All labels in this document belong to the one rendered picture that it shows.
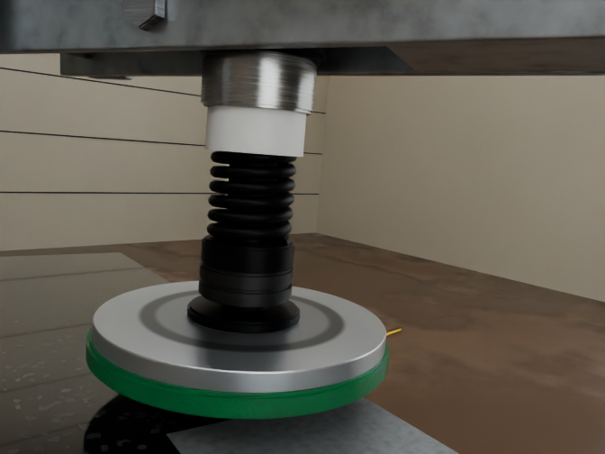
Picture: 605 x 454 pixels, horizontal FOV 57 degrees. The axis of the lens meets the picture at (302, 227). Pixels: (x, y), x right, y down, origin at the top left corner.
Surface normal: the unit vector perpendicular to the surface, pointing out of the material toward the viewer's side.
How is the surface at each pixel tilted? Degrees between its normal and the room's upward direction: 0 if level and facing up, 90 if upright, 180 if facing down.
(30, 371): 0
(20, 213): 90
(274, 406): 90
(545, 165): 90
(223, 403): 90
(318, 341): 0
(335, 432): 0
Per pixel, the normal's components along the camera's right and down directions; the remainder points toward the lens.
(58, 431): 0.08, -0.99
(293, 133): 0.77, 0.15
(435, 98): -0.74, 0.04
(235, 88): -0.28, 0.11
